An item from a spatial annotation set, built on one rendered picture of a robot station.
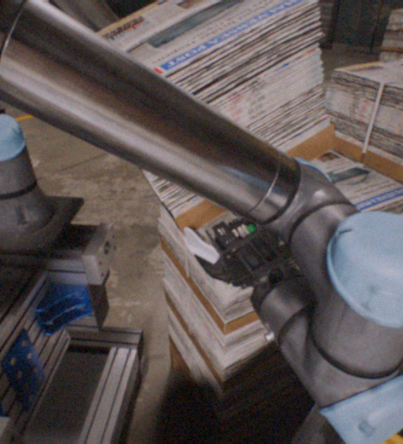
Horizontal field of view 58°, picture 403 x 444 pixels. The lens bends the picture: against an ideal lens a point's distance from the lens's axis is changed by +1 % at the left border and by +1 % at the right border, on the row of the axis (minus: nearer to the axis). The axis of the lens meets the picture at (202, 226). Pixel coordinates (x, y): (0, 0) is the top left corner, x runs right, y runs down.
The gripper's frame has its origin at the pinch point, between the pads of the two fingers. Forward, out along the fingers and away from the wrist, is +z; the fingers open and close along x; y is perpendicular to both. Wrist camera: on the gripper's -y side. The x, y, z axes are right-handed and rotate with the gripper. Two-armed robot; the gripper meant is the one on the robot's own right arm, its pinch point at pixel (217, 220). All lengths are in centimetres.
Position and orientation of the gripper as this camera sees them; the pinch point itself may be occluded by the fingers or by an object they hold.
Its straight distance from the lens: 58.0
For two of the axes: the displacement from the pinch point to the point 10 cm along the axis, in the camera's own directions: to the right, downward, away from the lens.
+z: -3.8, -5.3, 7.5
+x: -8.6, 5.0, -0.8
